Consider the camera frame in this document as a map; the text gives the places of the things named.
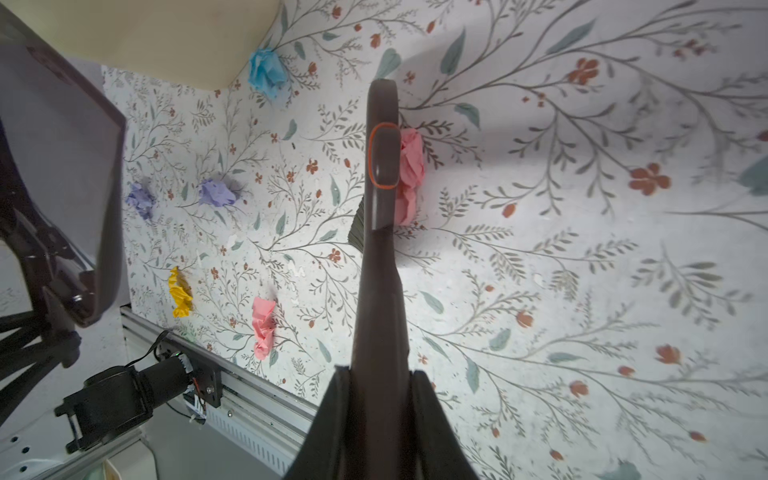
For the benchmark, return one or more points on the yellow paper scrap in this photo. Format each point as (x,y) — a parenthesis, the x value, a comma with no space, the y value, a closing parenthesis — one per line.
(179,293)

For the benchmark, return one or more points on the purple paper scrap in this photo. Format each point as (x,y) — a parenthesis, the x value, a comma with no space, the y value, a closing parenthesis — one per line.
(215,193)
(141,201)

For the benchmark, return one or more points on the dark brown plastic dustpan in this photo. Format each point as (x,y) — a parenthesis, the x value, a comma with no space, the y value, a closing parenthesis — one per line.
(61,164)

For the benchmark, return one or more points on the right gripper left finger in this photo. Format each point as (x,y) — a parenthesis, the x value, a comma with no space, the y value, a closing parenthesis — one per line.
(320,454)

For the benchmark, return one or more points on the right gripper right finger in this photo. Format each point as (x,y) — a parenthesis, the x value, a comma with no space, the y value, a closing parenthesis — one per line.
(438,452)

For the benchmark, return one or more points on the light blue paper scrap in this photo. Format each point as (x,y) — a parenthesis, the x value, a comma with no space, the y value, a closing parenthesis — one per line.
(267,74)

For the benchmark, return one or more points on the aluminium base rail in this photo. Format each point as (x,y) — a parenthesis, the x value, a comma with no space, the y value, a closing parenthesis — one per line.
(264,419)

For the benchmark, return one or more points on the pink paper scrap long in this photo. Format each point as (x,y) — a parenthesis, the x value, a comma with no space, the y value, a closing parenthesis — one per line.
(264,327)

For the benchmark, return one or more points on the bin with yellow-green bag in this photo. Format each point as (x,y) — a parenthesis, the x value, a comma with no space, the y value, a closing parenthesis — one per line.
(204,44)

